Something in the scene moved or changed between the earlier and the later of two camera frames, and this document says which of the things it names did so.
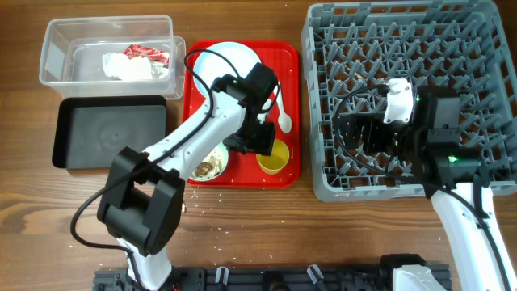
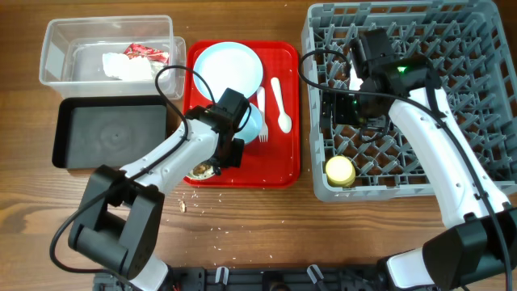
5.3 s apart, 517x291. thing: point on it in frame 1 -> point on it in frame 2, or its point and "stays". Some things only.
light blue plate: (208, 65) stays
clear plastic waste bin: (73, 48) stays
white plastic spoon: (284, 120) stays
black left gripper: (264, 144) -> (234, 159)
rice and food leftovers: (210, 167) stays
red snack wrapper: (134, 51) stays
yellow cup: (273, 163) -> (340, 171)
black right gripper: (373, 123) -> (340, 113)
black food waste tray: (92, 132) stays
